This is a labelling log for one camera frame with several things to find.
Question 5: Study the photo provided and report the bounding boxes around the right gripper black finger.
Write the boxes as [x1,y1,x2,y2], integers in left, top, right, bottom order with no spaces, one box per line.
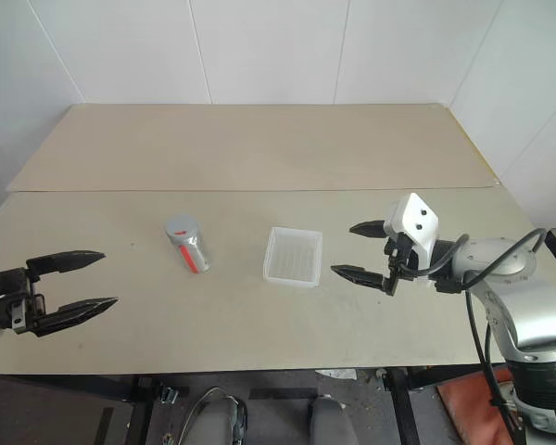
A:
[348,220,390,241]
[329,263,395,292]

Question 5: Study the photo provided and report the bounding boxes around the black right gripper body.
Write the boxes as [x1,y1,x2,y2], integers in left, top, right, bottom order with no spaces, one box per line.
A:
[382,233,435,298]

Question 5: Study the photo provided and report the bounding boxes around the clear plastic tray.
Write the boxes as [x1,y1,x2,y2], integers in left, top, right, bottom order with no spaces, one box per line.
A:
[261,225,324,289]

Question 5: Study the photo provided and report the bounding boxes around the thin silver wire loop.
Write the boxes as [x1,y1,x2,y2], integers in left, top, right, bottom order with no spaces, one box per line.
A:
[178,387,235,445]

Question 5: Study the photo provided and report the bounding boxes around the white crumpled paper scrap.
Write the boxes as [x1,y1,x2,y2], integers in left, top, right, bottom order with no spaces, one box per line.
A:
[314,368,359,380]

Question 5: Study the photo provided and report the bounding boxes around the grey can with red label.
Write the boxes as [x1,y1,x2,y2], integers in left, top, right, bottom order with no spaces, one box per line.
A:
[165,213,213,276]

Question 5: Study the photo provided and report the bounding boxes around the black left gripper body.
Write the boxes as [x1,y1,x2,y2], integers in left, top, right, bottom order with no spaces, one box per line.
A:
[0,265,47,336]

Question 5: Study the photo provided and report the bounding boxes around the orange red floor cloth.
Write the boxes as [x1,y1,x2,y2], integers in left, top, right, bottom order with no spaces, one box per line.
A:
[436,369,516,445]

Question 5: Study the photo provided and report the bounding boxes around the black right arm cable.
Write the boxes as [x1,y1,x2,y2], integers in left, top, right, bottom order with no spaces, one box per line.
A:
[397,227,550,435]

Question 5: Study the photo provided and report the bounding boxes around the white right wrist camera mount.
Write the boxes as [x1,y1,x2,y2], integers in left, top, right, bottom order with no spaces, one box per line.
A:
[382,192,441,289]

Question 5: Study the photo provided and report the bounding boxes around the black table frame leg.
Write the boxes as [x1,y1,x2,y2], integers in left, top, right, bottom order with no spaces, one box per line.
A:
[128,374,155,445]
[383,368,422,445]

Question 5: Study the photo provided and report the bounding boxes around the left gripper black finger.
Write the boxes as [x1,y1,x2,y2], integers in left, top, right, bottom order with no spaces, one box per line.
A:
[32,297,120,338]
[25,249,107,282]

